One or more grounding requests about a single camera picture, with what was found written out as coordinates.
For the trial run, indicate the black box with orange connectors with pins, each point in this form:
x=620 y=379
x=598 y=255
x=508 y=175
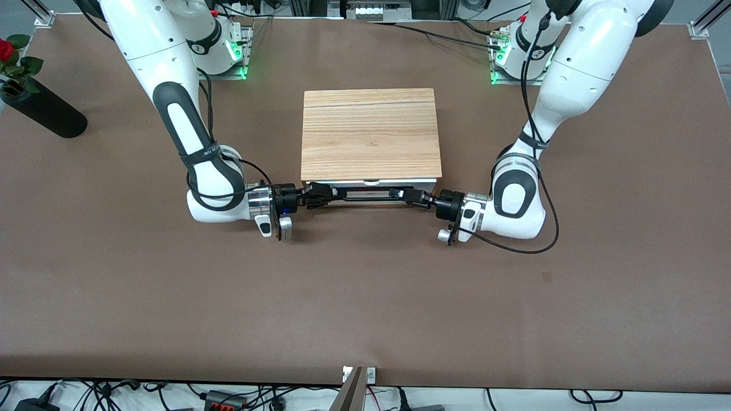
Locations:
x=225 y=401

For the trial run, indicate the aluminium frame corner profile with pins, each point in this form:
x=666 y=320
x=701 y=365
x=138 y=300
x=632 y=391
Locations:
x=44 y=14
x=708 y=20

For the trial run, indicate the white table edge bracket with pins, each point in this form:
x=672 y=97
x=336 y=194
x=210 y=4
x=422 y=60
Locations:
x=371 y=374

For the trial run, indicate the black cylindrical vase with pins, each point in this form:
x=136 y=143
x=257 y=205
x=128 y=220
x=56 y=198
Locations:
x=43 y=111

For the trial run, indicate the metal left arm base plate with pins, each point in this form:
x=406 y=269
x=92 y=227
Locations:
x=534 y=81

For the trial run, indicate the white socket strip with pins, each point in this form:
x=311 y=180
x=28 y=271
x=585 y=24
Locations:
x=368 y=11

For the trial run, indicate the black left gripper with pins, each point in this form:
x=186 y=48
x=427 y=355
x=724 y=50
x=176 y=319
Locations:
x=446 y=206

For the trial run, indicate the white-fronted wooden drawer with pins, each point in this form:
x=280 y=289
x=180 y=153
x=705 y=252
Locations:
x=342 y=184

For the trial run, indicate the red rose with leaves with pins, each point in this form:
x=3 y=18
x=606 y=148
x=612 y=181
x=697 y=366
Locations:
x=14 y=60

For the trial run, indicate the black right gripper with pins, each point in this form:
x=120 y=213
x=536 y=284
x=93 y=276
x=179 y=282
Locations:
x=286 y=197

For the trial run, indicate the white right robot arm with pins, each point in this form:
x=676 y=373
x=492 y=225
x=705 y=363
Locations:
x=154 y=34

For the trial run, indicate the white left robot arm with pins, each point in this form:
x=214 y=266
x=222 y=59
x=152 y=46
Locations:
x=577 y=80

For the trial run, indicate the wooden drawer cabinet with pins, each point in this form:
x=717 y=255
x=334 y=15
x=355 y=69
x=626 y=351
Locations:
x=371 y=137

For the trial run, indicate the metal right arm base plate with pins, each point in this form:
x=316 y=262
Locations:
x=243 y=57

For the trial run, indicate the black power adapter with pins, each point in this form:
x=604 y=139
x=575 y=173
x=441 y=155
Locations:
x=37 y=404

